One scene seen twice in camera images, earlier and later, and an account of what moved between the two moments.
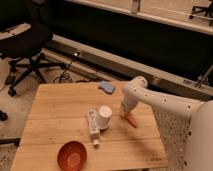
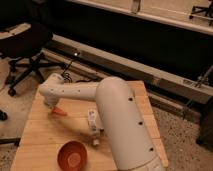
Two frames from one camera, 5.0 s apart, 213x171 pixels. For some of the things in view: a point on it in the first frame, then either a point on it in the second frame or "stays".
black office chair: [23, 45] stays
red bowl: [72, 156] stays
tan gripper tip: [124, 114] to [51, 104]
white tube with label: [93, 127] stays
